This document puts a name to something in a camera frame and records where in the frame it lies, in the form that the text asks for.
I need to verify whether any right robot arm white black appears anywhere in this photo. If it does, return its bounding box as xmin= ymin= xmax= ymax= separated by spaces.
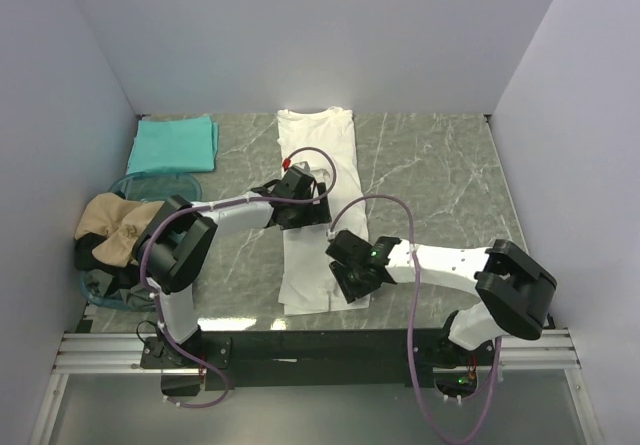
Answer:
xmin=326 ymin=230 xmax=557 ymax=368

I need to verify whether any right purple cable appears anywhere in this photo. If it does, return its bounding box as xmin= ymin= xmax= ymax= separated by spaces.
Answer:
xmin=327 ymin=193 xmax=504 ymax=445

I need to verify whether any beige t shirt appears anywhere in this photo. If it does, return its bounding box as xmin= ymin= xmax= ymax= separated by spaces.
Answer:
xmin=74 ymin=193 xmax=164 ymax=268

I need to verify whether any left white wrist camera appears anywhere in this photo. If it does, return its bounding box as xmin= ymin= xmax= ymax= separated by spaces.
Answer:
xmin=282 ymin=157 xmax=329 ymax=181

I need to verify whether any purple cable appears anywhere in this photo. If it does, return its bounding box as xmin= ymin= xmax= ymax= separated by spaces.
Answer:
xmin=327 ymin=193 xmax=504 ymax=445
xmin=137 ymin=145 xmax=339 ymax=410

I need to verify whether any folded teal t shirt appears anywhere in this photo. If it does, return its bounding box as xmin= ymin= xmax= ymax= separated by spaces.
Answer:
xmin=126 ymin=116 xmax=218 ymax=174

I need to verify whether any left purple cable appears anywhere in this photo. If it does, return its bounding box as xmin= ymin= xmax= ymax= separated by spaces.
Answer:
xmin=137 ymin=145 xmax=339 ymax=410

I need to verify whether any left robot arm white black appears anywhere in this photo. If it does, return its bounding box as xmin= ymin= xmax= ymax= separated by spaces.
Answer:
xmin=133 ymin=163 xmax=335 ymax=367

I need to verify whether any clear blue plastic bin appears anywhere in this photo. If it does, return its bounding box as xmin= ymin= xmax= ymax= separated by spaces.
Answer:
xmin=79 ymin=173 xmax=202 ymax=312

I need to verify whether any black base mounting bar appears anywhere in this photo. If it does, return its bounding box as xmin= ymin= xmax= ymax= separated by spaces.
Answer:
xmin=140 ymin=329 xmax=495 ymax=396

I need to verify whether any aluminium rail frame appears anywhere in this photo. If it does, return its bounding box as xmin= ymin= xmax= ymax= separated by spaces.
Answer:
xmin=29 ymin=329 xmax=605 ymax=444

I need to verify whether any white printed t shirt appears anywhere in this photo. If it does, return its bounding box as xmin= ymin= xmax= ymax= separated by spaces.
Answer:
xmin=277 ymin=107 xmax=370 ymax=316

